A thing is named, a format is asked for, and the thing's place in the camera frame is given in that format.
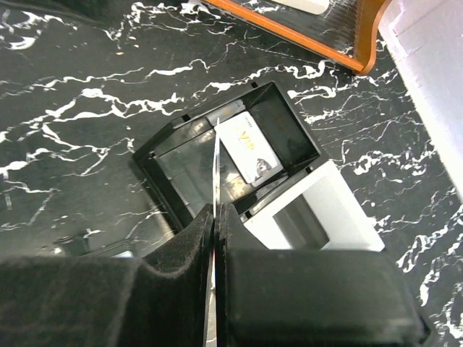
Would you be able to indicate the orange wooden shelf rack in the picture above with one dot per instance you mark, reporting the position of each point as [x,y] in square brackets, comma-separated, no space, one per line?
[345,33]

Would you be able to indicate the left black tray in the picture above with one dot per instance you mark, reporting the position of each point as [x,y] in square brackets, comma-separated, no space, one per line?
[177,160]

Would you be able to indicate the white middle tray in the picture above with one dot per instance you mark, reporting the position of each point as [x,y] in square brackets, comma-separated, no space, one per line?
[318,211]

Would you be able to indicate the silver VIP card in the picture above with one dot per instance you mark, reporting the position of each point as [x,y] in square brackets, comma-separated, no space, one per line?
[211,339]

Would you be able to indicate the silver card in left tray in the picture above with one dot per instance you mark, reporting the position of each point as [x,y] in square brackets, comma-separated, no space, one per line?
[249,148]

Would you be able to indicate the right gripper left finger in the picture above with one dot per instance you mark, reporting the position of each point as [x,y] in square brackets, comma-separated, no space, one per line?
[157,300]

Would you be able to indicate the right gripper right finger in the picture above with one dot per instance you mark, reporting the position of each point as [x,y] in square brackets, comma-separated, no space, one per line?
[277,297]

